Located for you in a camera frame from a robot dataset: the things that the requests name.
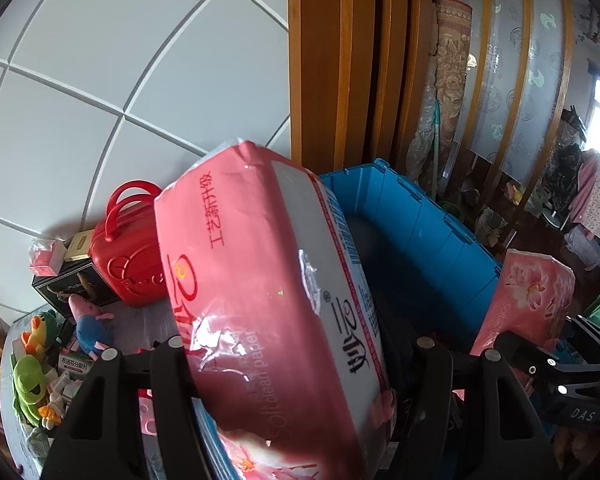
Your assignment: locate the pink flower tissue pack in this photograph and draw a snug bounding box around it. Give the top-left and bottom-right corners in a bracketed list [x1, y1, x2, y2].
[470, 249, 576, 356]

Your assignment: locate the large pink tissue pack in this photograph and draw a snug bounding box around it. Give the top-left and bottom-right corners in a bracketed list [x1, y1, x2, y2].
[155, 140, 396, 479]

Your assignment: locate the green frog plush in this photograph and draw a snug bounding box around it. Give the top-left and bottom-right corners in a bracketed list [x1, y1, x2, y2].
[12, 354, 47, 427]

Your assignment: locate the blue dress pig plush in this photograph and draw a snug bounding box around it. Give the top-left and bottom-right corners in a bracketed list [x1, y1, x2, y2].
[68, 294, 114, 361]

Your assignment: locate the orange green duck plush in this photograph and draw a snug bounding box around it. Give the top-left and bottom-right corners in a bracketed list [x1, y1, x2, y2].
[20, 311, 60, 361]

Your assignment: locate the blue plastic storage crate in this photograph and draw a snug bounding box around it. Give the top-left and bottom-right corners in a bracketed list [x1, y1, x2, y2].
[199, 157, 504, 480]

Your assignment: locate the black gift box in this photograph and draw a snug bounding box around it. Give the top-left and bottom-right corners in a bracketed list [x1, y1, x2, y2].
[32, 259, 120, 318]

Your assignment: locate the red bear suitcase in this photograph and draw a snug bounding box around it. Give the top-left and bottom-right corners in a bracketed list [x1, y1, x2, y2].
[90, 180, 168, 308]

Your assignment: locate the gold flat box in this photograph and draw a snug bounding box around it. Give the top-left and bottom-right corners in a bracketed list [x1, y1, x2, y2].
[64, 230, 94, 262]

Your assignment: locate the small pink tissue pack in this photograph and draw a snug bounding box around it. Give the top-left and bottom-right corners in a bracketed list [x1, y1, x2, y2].
[29, 238, 67, 278]

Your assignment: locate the rolled patterned carpet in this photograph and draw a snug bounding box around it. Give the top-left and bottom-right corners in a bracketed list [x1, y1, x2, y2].
[406, 0, 472, 190]

